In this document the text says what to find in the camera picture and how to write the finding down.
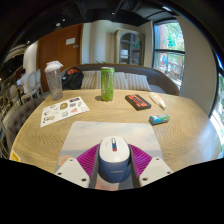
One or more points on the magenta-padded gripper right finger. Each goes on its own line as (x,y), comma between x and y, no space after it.
(141,162)

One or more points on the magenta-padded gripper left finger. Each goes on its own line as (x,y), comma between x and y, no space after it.
(87,162)

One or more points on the white and blue computer mouse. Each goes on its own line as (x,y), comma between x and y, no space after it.
(114,156)

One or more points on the small teal pack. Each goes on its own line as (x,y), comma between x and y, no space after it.
(159,119)

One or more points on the white sticker sheet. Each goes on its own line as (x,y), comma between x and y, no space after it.
(63,110)

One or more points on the black and red flat box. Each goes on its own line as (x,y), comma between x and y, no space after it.
(138,102)

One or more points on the white tube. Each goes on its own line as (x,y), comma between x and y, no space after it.
(157,100)

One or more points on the striped cushion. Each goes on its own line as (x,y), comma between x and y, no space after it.
(139,82)
(91,80)
(120,81)

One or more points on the green drink can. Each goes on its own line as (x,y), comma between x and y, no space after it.
(107,85)

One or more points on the grey curved sofa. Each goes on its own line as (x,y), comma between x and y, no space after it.
(163,81)

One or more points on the clear shaker bottle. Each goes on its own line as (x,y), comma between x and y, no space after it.
(54,83)

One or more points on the tall side window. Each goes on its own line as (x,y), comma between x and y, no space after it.
(220,110)

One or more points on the white dining chair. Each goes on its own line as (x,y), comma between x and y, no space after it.
(33,83)

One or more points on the person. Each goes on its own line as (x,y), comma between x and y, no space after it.
(23,80)

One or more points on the glass-front cabinet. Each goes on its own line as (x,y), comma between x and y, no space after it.
(129,48)

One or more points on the black-framed window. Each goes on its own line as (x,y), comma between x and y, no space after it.
(170,50)

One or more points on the brown wooden door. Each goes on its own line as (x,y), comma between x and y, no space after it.
(56,50)

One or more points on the white door sign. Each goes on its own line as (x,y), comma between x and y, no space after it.
(70,41)

